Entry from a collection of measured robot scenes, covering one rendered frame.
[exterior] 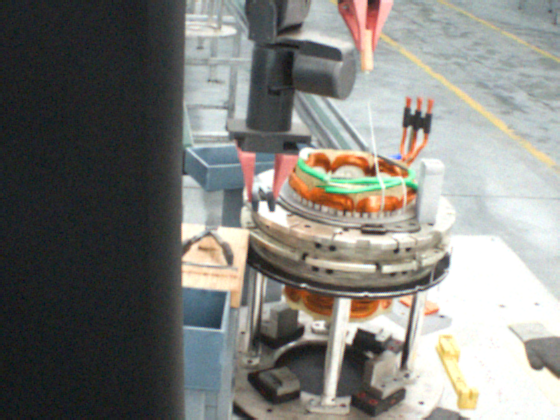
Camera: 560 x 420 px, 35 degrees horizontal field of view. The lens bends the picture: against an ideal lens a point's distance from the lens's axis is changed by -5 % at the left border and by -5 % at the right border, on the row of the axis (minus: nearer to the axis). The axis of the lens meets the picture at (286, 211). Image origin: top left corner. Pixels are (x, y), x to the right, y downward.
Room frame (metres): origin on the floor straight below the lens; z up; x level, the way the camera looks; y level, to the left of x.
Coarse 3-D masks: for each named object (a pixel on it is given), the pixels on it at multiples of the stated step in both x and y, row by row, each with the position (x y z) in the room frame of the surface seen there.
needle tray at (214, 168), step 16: (304, 144) 1.67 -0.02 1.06; (192, 160) 1.53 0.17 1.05; (208, 160) 1.58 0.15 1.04; (224, 160) 1.60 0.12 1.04; (256, 160) 1.63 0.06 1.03; (272, 160) 1.64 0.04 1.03; (192, 176) 1.53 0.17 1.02; (208, 176) 1.47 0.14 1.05; (224, 176) 1.49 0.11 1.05; (240, 176) 1.50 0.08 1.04; (224, 192) 1.58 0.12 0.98; (240, 192) 1.52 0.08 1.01; (224, 208) 1.58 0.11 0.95; (240, 208) 1.52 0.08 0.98; (224, 224) 1.57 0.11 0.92; (240, 224) 1.52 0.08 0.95; (272, 288) 1.55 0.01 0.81
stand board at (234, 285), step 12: (192, 228) 1.20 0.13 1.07; (204, 228) 1.20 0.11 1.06; (228, 228) 1.21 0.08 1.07; (228, 240) 1.17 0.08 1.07; (240, 240) 1.17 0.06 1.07; (192, 252) 1.12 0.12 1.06; (204, 252) 1.12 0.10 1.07; (216, 252) 1.12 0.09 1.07; (240, 252) 1.13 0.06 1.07; (240, 264) 1.09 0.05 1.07; (192, 276) 1.04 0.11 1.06; (204, 276) 1.05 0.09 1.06; (216, 276) 1.05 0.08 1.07; (240, 276) 1.06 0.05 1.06; (216, 288) 1.02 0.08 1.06; (228, 288) 1.02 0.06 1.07; (240, 288) 1.03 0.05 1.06
